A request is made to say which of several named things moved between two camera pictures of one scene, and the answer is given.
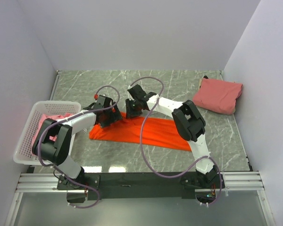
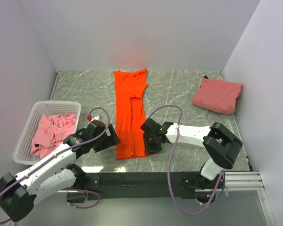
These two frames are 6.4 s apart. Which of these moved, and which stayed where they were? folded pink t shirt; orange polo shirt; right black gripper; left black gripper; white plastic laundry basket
Moved: right black gripper; left black gripper; orange polo shirt
Stayed: folded pink t shirt; white plastic laundry basket
